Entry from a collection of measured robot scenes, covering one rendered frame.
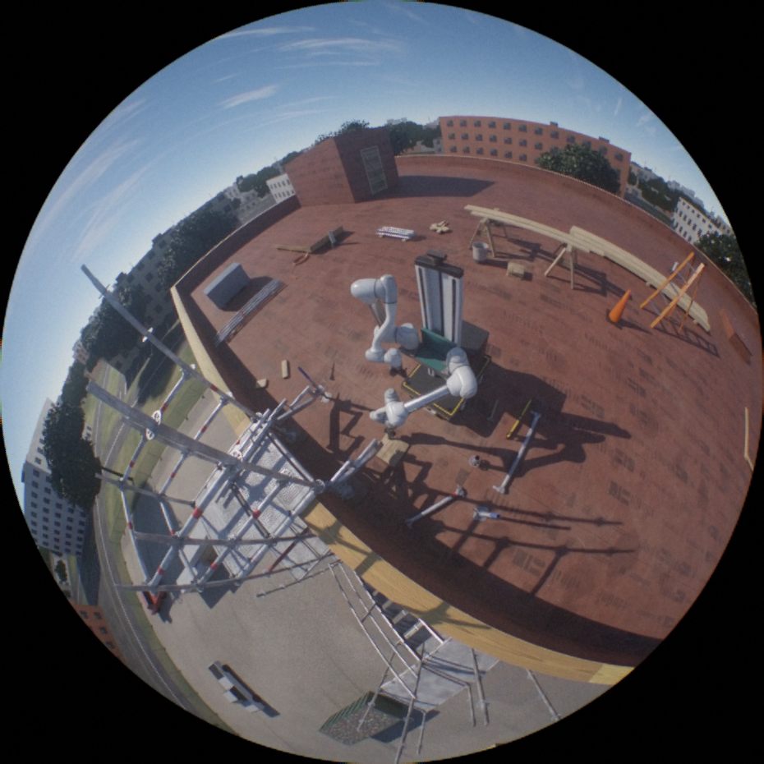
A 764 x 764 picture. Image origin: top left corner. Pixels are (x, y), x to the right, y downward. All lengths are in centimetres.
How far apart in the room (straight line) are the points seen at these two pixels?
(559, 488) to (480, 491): 94
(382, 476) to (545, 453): 190
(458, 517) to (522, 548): 83
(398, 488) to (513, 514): 130
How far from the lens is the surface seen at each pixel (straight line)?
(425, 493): 264
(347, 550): 209
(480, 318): 374
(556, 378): 344
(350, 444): 290
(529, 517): 284
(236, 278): 716
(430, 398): 181
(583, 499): 317
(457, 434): 276
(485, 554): 275
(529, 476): 285
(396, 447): 273
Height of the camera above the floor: 263
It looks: 58 degrees down
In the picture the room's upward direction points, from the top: 24 degrees counter-clockwise
